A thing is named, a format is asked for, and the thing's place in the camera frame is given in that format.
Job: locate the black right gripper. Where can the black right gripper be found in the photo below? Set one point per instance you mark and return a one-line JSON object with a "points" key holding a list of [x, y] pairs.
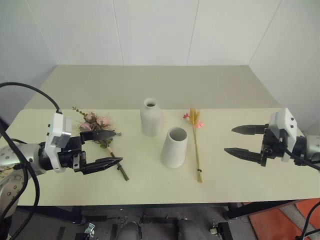
{"points": [[272, 147]]}

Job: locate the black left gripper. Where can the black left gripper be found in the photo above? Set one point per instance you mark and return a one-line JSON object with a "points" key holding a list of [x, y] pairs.
{"points": [[72, 153]]}

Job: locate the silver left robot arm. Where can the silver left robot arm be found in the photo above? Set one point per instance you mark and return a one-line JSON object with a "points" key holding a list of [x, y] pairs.
{"points": [[15, 155]]}

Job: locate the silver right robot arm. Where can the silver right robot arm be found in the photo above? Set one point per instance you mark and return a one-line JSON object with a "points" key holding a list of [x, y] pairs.
{"points": [[312, 147]]}

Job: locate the white bottle-shaped vase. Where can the white bottle-shaped vase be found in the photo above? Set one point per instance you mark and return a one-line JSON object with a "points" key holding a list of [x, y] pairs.
{"points": [[150, 120]]}

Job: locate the white conical vase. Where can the white conical vase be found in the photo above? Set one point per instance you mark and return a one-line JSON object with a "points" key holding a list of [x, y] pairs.
{"points": [[173, 150]]}

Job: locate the pink flower bouquet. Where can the pink flower bouquet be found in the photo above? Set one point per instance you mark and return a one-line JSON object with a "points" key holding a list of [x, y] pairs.
{"points": [[93, 121]]}

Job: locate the dried yellow wheat bouquet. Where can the dried yellow wheat bouquet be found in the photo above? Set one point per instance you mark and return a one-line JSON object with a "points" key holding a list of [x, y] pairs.
{"points": [[195, 140]]}

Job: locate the silver metal clamp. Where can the silver metal clamp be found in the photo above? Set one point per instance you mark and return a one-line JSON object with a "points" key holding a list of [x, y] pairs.
{"points": [[90, 228]]}

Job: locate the dark rounded shape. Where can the dark rounded shape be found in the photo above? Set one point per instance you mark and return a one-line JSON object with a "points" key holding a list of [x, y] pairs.
{"points": [[128, 231]]}

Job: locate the orange floor mat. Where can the orange floor mat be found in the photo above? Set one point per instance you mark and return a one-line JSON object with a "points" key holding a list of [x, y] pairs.
{"points": [[282, 225]]}

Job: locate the black box with metal fitting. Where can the black box with metal fitting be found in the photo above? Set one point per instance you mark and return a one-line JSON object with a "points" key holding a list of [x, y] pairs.
{"points": [[220, 228]]}

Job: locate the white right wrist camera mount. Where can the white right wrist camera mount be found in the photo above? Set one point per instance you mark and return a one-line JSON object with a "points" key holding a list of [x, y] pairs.
{"points": [[287, 125]]}

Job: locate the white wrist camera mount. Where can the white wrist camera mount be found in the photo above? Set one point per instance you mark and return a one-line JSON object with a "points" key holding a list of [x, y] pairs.
{"points": [[287, 125], [55, 130]]}

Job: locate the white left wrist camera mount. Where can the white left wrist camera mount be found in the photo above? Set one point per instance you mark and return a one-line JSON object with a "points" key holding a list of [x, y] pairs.
{"points": [[55, 130]]}

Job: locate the black table frame bar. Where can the black table frame bar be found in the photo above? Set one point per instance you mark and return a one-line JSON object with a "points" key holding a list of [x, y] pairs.
{"points": [[260, 208]]}

